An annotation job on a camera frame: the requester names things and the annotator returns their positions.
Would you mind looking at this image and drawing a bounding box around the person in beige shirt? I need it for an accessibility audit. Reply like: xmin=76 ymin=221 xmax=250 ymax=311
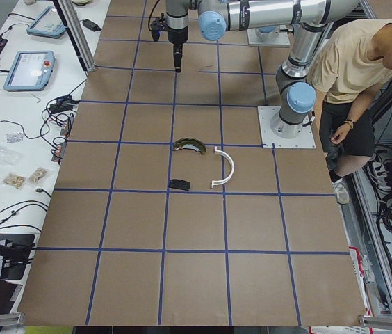
xmin=306 ymin=19 xmax=392 ymax=205

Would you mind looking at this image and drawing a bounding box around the aluminium frame post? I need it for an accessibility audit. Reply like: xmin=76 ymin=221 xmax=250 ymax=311
xmin=53 ymin=0 xmax=95 ymax=73

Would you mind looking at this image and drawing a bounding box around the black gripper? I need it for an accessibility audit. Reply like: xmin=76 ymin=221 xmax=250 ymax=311
xmin=168 ymin=27 xmax=186 ymax=72

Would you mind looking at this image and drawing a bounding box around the teach pendant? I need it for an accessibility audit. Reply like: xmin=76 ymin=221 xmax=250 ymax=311
xmin=3 ymin=51 xmax=56 ymax=91
xmin=26 ymin=6 xmax=65 ymax=39

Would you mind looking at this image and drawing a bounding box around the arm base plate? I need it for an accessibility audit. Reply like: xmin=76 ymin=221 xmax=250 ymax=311
xmin=247 ymin=28 xmax=291 ymax=48
xmin=258 ymin=106 xmax=316 ymax=149

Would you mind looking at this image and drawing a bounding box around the black power adapter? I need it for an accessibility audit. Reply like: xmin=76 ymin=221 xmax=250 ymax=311
xmin=49 ymin=95 xmax=80 ymax=114

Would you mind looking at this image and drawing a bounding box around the near teach pendant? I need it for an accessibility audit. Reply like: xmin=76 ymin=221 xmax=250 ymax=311
xmin=3 ymin=51 xmax=56 ymax=91

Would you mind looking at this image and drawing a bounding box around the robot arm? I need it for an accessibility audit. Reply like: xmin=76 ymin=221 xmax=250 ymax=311
xmin=149 ymin=0 xmax=358 ymax=138

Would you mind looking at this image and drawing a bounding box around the snack bag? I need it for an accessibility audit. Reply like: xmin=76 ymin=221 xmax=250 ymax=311
xmin=28 ymin=167 xmax=49 ymax=184
xmin=2 ymin=173 xmax=26 ymax=189

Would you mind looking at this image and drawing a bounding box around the black brake pad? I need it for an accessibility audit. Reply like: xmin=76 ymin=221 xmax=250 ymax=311
xmin=168 ymin=179 xmax=191 ymax=191

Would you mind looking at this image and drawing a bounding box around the green brake shoe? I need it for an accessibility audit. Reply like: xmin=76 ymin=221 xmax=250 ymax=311
xmin=172 ymin=137 xmax=206 ymax=154

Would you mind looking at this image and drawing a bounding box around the white curved plastic bracket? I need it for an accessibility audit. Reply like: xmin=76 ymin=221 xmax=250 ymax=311
xmin=211 ymin=146 xmax=235 ymax=189

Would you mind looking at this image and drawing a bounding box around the far teach pendant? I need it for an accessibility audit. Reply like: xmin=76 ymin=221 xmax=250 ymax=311
xmin=26 ymin=6 xmax=65 ymax=39

